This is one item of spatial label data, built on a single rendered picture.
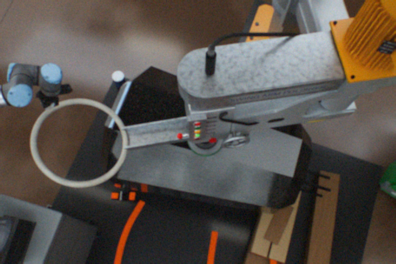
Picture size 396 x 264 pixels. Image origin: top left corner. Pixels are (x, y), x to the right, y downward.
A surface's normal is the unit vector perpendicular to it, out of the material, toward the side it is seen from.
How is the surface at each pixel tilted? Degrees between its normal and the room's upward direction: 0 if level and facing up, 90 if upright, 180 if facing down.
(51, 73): 28
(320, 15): 0
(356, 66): 0
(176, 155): 45
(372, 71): 0
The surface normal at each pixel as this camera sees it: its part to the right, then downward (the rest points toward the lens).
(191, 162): -0.18, 0.42
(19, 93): 0.36, 0.59
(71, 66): 0.01, -0.32
